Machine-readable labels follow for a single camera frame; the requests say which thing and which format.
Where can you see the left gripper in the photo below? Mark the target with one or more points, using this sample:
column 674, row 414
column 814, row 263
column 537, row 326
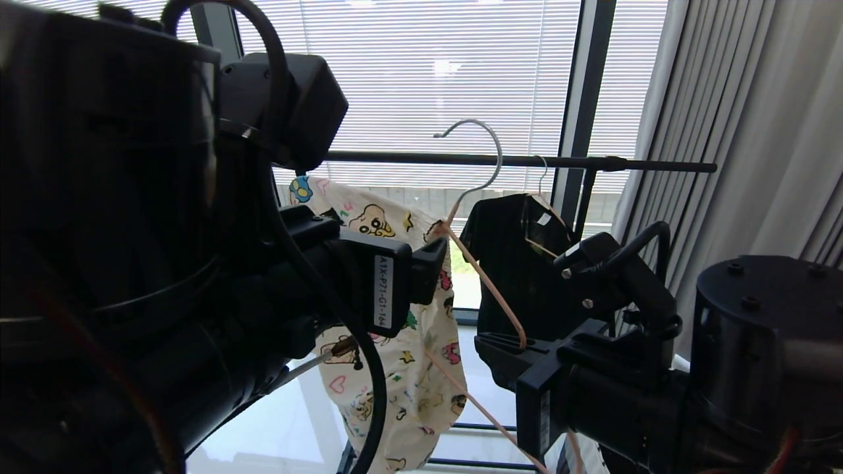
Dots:
column 355, row 283

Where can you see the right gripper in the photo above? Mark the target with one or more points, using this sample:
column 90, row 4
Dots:
column 612, row 401

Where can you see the pink clothes hanger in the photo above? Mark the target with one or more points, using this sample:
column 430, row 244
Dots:
column 541, row 174
column 490, row 289

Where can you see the cream printed garment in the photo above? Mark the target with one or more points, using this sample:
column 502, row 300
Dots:
column 408, row 388

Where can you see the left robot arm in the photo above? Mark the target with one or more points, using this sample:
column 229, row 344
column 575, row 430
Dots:
column 99, row 230

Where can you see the black clothes rack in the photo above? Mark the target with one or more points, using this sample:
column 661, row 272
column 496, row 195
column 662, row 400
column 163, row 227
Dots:
column 461, row 159

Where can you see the black garment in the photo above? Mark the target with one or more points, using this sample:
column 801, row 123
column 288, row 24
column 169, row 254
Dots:
column 507, row 276

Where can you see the window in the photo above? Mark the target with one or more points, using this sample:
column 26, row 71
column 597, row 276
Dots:
column 408, row 66

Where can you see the white curtain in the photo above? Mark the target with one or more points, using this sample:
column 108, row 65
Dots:
column 757, row 131

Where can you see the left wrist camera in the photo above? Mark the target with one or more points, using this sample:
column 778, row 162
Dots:
column 309, row 105

